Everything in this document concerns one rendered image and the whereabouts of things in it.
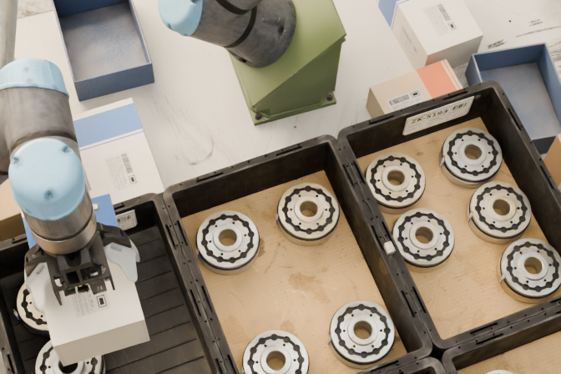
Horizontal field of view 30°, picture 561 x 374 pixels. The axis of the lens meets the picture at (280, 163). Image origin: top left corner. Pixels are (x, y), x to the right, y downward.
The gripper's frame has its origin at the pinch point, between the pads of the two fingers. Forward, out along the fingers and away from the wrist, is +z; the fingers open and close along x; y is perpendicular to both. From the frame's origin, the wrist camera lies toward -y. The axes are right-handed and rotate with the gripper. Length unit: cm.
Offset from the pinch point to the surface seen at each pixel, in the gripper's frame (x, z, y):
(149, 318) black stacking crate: 7.0, 28.0, -0.3
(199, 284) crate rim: 15.5, 17.8, 0.1
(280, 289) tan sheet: 28.5, 27.8, 1.3
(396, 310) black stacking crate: 44, 23, 12
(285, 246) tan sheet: 31.5, 27.9, -5.5
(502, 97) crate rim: 73, 18, -17
